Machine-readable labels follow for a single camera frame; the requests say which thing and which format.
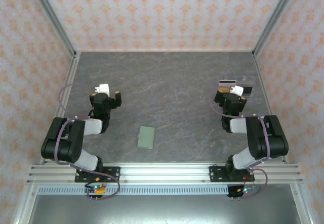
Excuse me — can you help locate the aluminium mounting rail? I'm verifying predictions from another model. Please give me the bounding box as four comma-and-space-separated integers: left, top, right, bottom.
26, 164, 303, 184

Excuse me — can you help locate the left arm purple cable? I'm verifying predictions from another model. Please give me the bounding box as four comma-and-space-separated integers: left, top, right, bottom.
54, 83, 121, 199

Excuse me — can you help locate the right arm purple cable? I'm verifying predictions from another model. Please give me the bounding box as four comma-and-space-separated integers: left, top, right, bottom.
209, 92, 270, 200

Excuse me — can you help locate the slotted grey cable duct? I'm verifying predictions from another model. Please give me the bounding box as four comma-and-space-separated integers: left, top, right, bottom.
37, 185, 230, 196

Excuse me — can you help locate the aluminium table side rail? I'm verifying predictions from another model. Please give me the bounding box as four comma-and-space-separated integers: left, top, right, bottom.
40, 52, 82, 164
252, 52, 289, 164

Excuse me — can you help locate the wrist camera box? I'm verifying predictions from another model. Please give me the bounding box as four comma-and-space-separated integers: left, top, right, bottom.
229, 85, 245, 97
94, 83, 111, 96

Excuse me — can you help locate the aluminium frame bar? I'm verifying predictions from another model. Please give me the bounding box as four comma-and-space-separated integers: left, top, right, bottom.
290, 183, 313, 224
12, 183, 38, 224

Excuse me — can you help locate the aluminium frame post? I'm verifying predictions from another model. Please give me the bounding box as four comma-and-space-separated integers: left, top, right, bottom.
253, 0, 301, 57
26, 0, 78, 55

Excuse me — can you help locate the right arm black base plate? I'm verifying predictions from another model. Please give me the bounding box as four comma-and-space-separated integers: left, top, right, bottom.
209, 165, 254, 183

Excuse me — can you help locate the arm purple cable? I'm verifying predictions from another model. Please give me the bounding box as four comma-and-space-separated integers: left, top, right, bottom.
209, 92, 270, 200
54, 83, 121, 199

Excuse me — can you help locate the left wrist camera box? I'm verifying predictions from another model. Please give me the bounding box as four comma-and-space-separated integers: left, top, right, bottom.
94, 83, 111, 96

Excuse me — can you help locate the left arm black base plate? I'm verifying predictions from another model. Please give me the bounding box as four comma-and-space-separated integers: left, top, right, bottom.
74, 166, 121, 183

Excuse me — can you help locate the green card holder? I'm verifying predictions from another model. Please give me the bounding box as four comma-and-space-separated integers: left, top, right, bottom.
136, 126, 155, 150

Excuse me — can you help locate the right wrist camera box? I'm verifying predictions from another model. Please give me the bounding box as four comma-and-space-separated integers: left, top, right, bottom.
229, 85, 245, 97

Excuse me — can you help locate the grey metal panel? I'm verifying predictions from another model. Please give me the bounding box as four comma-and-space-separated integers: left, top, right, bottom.
27, 195, 299, 224

